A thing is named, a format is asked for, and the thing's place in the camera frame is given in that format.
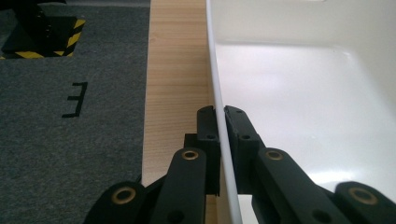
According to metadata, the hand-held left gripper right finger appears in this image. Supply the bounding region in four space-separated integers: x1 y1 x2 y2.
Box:
223 105 266 195

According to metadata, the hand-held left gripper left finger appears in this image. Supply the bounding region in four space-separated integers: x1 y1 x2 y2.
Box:
184 105 221 197

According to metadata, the white plastic bin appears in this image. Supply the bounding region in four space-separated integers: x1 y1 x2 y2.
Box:
205 0 396 224

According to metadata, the black stand with striped base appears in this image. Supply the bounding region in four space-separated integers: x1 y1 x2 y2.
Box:
0 0 87 60

